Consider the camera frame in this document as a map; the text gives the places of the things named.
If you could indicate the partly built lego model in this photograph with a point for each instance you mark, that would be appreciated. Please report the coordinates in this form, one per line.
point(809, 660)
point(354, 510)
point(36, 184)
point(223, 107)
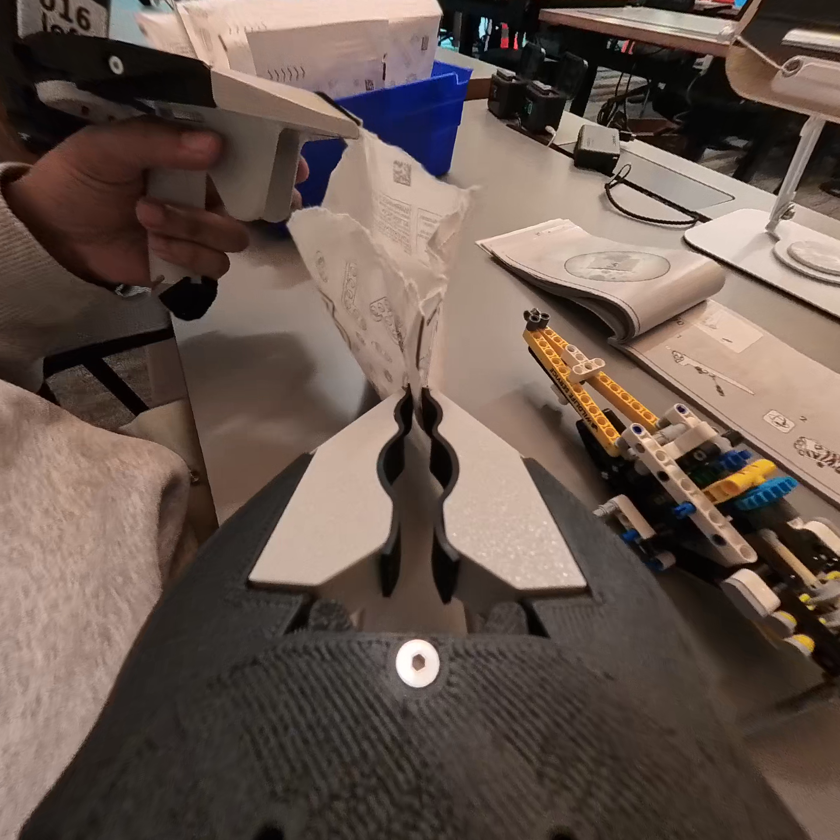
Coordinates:
point(682, 485)

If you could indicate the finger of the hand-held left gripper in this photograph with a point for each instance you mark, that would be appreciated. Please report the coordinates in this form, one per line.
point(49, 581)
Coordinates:
point(262, 111)

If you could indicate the white folding stand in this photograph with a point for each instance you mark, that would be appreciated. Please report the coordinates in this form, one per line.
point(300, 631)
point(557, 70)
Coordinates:
point(735, 243)

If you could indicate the person's left hand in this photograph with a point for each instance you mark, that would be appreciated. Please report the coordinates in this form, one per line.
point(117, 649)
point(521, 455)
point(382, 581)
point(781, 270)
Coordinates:
point(92, 197)

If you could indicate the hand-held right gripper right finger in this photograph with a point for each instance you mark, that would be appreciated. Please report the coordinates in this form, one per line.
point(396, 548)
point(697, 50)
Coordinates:
point(512, 525)

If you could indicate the lego instruction booklet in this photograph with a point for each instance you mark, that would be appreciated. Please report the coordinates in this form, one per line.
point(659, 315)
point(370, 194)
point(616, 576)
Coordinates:
point(656, 282)

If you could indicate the black power adapter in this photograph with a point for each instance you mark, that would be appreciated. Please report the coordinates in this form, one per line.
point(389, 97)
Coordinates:
point(596, 149)

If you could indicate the printed white paper bag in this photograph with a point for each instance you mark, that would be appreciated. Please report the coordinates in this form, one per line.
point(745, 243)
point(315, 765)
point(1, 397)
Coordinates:
point(380, 262)

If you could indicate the black battery charger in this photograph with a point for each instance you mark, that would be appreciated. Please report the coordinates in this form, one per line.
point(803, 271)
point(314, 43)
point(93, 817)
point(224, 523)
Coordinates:
point(544, 105)
point(505, 95)

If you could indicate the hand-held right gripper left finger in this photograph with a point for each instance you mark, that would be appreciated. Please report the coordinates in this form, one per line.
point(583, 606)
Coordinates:
point(328, 525)

